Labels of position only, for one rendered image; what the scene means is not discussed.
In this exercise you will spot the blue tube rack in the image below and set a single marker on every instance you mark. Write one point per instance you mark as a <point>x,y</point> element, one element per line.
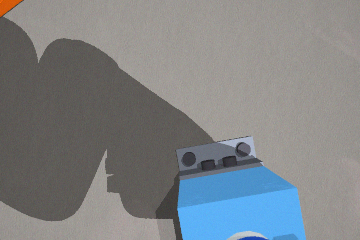
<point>215,207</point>

